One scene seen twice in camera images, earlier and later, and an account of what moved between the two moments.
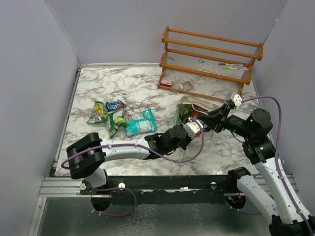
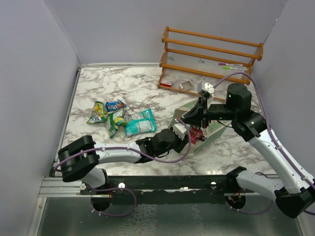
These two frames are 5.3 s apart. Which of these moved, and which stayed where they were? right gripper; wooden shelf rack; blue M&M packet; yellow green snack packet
Moved: right gripper
Stayed: wooden shelf rack; blue M&M packet; yellow green snack packet
